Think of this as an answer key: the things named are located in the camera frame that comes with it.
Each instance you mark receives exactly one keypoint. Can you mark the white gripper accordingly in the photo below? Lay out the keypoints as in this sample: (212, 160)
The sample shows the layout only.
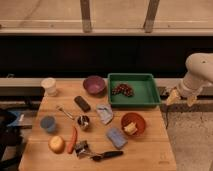
(189, 87)

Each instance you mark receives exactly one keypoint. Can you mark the blue sponge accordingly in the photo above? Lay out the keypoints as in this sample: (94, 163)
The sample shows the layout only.
(116, 137)

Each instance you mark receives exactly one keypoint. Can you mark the red bowl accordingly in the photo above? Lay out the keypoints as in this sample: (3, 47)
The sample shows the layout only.
(137, 119)

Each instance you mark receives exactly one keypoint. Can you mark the small metal clip object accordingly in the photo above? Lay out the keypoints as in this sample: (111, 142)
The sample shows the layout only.
(81, 147)

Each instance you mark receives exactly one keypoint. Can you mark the black chair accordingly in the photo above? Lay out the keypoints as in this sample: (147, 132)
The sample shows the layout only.
(9, 136)

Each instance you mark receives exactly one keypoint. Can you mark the white cup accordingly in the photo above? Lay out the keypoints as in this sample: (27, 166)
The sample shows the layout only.
(49, 85)

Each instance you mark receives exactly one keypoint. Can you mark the blue cup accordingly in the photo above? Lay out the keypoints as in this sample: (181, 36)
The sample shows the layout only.
(48, 124)

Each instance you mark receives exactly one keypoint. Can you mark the yellow banana piece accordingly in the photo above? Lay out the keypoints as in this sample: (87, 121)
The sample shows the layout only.
(131, 128)

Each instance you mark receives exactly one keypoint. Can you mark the orange carrot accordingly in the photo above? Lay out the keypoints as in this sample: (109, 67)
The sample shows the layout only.
(72, 142)

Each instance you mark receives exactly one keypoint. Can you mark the black handled kitchen utensil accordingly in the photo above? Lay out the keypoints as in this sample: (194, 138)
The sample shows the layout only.
(106, 155)

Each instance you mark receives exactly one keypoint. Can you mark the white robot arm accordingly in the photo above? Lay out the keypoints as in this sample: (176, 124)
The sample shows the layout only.
(199, 74)

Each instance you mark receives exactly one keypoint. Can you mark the yellow apple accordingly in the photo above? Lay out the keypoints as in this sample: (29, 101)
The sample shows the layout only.
(56, 144)

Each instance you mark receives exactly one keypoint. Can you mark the dark brown rectangular block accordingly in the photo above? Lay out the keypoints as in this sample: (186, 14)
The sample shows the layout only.
(82, 103)

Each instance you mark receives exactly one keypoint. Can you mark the purple bowl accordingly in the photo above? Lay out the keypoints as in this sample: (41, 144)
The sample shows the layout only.
(94, 84)

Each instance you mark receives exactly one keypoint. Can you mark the light blue folded cloth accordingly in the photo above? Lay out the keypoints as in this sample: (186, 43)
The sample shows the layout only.
(105, 113)

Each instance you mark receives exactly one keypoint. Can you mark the green plastic tray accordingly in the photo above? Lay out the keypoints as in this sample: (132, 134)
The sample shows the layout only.
(144, 90)

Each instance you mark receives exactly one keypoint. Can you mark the dark red grapes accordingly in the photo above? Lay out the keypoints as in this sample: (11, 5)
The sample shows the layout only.
(124, 89)

